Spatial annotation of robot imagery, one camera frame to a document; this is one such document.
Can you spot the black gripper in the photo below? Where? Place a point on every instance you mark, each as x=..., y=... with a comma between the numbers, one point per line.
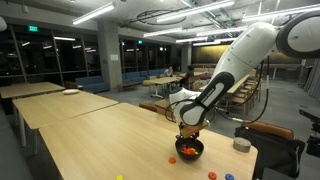
x=191, y=137

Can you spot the orange disc with hole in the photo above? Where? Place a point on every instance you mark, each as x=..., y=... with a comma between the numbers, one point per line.
x=172, y=160
x=187, y=150

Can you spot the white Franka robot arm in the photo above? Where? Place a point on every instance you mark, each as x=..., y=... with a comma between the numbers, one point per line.
x=240, y=56

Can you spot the black bowl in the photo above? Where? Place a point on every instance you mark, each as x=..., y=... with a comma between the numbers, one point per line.
x=180, y=153

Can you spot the yellow disc with hole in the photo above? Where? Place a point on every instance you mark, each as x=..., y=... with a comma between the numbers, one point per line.
x=196, y=153

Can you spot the red disc with hole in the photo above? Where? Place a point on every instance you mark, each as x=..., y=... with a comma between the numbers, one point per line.
x=212, y=175

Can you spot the grey cylindrical container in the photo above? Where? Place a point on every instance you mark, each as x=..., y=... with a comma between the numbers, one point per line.
x=242, y=144

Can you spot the wooden chair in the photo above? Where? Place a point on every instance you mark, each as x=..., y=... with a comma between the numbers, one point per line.
x=239, y=100
x=257, y=86
x=196, y=86

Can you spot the brown leather chair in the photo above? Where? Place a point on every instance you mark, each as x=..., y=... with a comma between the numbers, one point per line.
x=147, y=106
x=266, y=128

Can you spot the blue disc with hole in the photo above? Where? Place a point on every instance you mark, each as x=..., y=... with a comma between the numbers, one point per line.
x=229, y=177

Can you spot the seated person dark clothes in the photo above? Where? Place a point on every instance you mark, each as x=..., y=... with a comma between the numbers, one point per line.
x=190, y=74

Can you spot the wooden table white legs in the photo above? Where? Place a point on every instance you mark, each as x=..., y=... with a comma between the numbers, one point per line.
x=163, y=80

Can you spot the seated person light shirt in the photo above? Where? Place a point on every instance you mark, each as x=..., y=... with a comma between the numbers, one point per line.
x=169, y=71

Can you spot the yellow round stool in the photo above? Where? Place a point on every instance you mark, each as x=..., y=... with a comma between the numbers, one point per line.
x=146, y=83

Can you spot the long wooden table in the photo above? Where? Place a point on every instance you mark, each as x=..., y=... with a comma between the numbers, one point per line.
x=240, y=82

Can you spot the black bag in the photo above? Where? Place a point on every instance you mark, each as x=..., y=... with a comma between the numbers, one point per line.
x=270, y=153

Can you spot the yellow wooden block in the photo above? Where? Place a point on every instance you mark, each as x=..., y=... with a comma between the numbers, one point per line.
x=119, y=177

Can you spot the low wooden bench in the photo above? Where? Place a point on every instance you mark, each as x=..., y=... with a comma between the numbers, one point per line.
x=126, y=85

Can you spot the blue sofa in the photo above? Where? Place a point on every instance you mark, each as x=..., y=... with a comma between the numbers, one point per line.
x=92, y=83
x=133, y=77

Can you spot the white paper notice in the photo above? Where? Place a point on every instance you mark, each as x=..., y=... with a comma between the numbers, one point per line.
x=114, y=57

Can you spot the white plate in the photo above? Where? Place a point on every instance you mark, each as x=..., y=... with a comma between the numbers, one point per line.
x=71, y=91

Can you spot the light wooden table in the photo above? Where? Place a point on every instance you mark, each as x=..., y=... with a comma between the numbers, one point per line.
x=60, y=106
x=30, y=89

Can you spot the green exit sign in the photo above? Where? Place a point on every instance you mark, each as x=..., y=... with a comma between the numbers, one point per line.
x=33, y=28

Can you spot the white globe lamp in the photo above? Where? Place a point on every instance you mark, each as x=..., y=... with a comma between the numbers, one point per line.
x=1, y=24

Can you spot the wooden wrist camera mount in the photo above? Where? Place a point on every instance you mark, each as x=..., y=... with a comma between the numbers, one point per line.
x=195, y=130

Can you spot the golden wall mural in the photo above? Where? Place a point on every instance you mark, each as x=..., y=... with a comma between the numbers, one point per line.
x=206, y=55

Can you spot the black camera stand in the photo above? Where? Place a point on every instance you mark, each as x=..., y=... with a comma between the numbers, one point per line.
x=313, y=146

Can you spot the light behind glass wall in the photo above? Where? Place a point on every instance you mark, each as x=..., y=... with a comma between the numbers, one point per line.
x=65, y=38

